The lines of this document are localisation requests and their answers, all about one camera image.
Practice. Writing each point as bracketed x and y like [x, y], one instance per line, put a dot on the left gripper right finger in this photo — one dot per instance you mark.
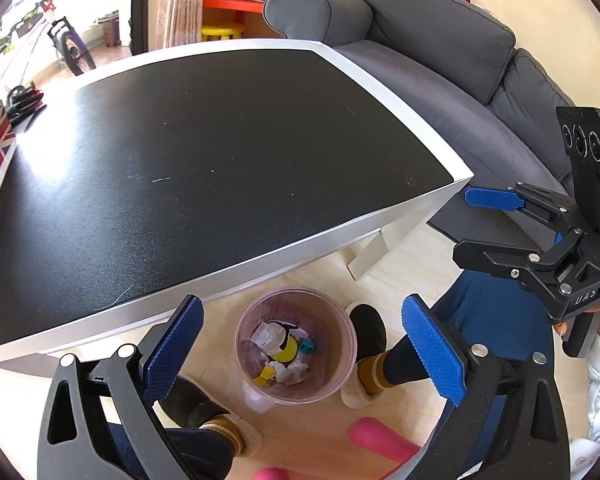
[531, 441]

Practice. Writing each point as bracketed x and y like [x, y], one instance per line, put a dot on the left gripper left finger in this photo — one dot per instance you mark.
[75, 438]

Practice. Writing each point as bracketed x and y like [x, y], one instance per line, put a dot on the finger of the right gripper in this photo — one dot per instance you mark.
[556, 211]
[545, 275]

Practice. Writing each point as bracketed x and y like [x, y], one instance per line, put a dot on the yellow black round case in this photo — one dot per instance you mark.
[287, 352]

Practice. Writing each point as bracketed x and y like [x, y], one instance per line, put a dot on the white black round case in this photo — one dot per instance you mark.
[279, 333]

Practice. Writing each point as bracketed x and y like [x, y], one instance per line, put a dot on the teal toy brick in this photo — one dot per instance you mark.
[306, 346]

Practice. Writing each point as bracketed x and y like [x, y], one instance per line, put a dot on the small clear plastic cup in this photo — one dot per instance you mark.
[251, 358]

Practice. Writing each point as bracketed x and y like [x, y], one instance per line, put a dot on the yellow toy brick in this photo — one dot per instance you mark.
[267, 377]

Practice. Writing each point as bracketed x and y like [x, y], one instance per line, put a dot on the white tissue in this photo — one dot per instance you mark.
[266, 337]
[291, 374]

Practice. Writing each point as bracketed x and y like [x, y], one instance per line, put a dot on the white tissue front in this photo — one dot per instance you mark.
[291, 374]

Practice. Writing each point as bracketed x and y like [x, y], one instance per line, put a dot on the pink translucent trash bin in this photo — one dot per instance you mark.
[318, 318]

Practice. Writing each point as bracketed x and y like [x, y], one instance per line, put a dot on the black slipper left foot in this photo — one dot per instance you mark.
[192, 407]

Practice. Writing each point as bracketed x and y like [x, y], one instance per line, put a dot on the black slipper foot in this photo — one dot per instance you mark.
[363, 385]
[192, 407]

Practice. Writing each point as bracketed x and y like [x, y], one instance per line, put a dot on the pink dumbbell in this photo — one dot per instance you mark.
[367, 433]

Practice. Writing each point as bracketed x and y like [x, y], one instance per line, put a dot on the grey fabric sofa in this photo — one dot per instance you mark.
[459, 68]

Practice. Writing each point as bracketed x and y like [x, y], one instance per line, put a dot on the black slipper right foot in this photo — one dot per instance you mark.
[363, 385]

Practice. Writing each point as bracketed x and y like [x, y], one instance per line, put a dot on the orange kids table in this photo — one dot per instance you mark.
[244, 15]

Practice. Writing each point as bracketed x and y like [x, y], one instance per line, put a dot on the yellow plastic stool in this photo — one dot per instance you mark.
[221, 32]

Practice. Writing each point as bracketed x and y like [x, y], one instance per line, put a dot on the white bicycle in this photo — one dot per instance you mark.
[41, 20]

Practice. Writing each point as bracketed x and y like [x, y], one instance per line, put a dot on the patterned beige curtain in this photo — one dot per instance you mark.
[178, 22]

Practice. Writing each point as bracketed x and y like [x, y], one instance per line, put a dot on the black door frame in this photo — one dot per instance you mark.
[139, 26]

